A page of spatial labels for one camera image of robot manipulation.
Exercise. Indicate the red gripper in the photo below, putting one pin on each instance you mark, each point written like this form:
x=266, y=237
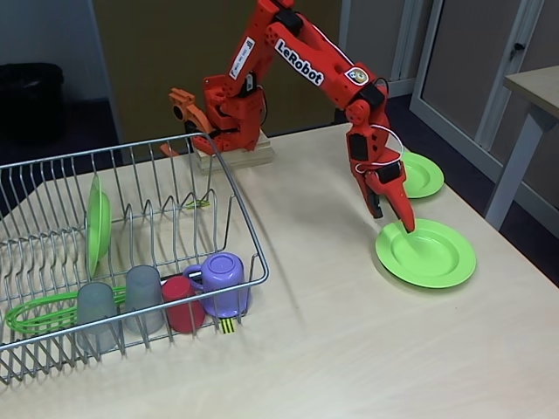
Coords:
x=389, y=183

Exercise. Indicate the green plastic plate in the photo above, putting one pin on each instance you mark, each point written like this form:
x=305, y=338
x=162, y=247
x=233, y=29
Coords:
x=425, y=176
x=430, y=257
x=98, y=227

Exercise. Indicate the purple plastic mug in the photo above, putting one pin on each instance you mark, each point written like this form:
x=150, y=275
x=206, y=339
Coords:
x=222, y=272

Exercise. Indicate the red plastic cup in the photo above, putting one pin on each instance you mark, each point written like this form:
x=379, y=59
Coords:
x=183, y=310

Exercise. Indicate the grey translucent plastic cup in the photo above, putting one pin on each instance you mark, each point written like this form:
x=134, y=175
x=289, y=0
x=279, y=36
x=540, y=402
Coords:
x=144, y=292
x=97, y=305

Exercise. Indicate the red robot arm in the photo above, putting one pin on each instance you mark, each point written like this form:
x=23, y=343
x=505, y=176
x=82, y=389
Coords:
x=332, y=65

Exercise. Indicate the wooden base block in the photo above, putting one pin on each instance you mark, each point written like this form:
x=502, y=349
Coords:
x=257, y=153

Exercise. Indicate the grey cabinet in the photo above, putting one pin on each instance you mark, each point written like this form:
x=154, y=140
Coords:
x=463, y=52

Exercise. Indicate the yellow green twist tie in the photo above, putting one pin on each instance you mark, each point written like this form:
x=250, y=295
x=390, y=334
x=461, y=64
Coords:
x=198, y=204

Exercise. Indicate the beige side table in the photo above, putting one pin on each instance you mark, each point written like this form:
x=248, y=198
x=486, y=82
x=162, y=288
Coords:
x=537, y=83

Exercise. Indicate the yellow black striped tape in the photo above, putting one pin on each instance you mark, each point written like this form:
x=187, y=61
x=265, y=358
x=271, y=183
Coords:
x=227, y=326

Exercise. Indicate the black cabinet lock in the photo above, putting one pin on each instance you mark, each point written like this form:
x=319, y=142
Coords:
x=518, y=48

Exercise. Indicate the orange table clamp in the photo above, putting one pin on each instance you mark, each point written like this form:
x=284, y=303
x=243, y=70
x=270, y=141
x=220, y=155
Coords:
x=181, y=102

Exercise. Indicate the brown partition board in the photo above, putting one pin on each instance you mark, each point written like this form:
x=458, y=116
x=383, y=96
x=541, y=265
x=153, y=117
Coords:
x=144, y=52

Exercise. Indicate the black trash bin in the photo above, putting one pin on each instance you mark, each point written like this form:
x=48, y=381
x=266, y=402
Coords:
x=30, y=100

